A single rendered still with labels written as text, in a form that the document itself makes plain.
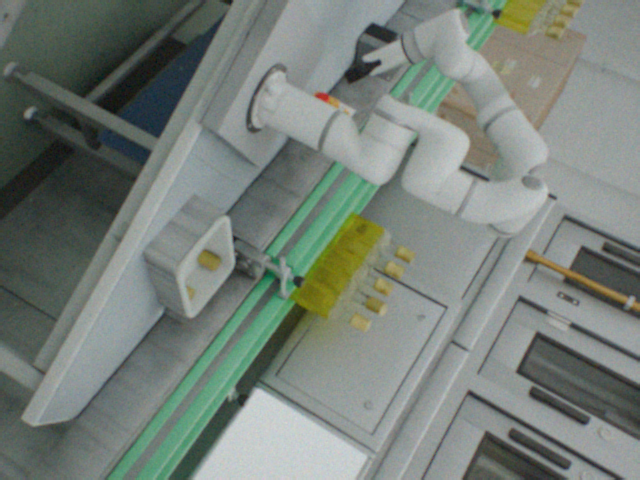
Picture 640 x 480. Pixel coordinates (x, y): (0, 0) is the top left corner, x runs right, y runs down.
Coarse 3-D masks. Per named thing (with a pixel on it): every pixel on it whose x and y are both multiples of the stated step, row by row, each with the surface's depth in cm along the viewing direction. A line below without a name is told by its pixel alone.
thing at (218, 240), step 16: (224, 224) 158; (208, 240) 168; (224, 240) 164; (192, 256) 150; (224, 256) 170; (176, 272) 149; (192, 272) 171; (208, 272) 171; (224, 272) 172; (208, 288) 169; (192, 304) 167
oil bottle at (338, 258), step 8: (328, 248) 188; (336, 248) 188; (320, 256) 186; (328, 256) 186; (336, 256) 186; (344, 256) 186; (352, 256) 186; (336, 264) 185; (344, 264) 185; (352, 264) 185; (360, 264) 185; (352, 272) 184; (360, 272) 184; (368, 272) 185; (360, 280) 184
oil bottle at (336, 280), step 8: (312, 264) 185; (320, 264) 185; (328, 264) 185; (312, 272) 183; (320, 272) 183; (328, 272) 184; (336, 272) 184; (344, 272) 184; (320, 280) 182; (328, 280) 182; (336, 280) 182; (344, 280) 182; (352, 280) 183; (336, 288) 181; (344, 288) 181; (352, 288) 182; (344, 296) 181; (352, 296) 182
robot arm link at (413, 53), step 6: (408, 36) 167; (408, 42) 166; (414, 42) 166; (408, 48) 167; (414, 48) 166; (408, 54) 167; (414, 54) 167; (420, 54) 167; (414, 60) 168; (420, 60) 169
